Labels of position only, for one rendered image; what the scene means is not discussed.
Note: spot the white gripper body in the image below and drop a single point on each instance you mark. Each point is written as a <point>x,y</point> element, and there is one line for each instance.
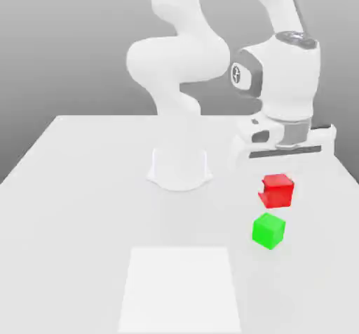
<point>283,160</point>

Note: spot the small red cube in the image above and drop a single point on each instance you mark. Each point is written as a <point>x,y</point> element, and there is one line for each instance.
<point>279,192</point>

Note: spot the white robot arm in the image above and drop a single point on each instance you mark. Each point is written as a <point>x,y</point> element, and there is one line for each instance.
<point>179,59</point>

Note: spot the small green cube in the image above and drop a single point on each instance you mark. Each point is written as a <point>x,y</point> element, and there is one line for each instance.
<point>267,230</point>

